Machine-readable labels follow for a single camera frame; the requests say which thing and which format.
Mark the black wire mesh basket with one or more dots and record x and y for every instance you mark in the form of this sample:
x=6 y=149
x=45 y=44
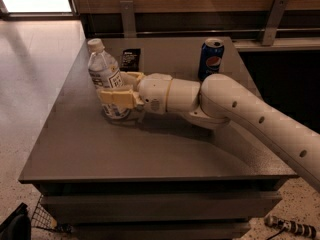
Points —
x=41 y=219

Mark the right grey metal bracket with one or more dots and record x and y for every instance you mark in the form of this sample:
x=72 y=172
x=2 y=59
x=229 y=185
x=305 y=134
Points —
x=268 y=33

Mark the left grey metal bracket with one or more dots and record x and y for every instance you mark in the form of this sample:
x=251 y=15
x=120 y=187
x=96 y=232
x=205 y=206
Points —
x=128 y=19

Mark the clear plastic water bottle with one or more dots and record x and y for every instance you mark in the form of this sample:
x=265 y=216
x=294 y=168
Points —
x=105 y=73

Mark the grey drawer cabinet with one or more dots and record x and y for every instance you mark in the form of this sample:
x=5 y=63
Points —
x=150 y=177

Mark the black white striped handle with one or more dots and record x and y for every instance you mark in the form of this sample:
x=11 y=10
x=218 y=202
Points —
x=293 y=227

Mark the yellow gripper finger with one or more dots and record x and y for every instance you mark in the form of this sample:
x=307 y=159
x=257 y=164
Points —
x=132 y=78
x=125 y=96

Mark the black round object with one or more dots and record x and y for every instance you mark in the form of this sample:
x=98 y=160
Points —
x=17 y=226

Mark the blue Pepsi can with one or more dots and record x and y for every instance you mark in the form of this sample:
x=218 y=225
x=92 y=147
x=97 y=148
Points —
x=211 y=55

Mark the black snack packet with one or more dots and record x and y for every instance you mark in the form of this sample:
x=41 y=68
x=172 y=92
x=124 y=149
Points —
x=130 y=60

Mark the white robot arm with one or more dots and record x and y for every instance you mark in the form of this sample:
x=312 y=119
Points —
x=217 y=101

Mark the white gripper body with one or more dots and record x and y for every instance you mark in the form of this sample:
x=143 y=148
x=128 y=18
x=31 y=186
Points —
x=154 y=92

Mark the grey metal bracket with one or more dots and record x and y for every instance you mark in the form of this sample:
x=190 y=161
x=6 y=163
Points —
x=128 y=19
x=268 y=33

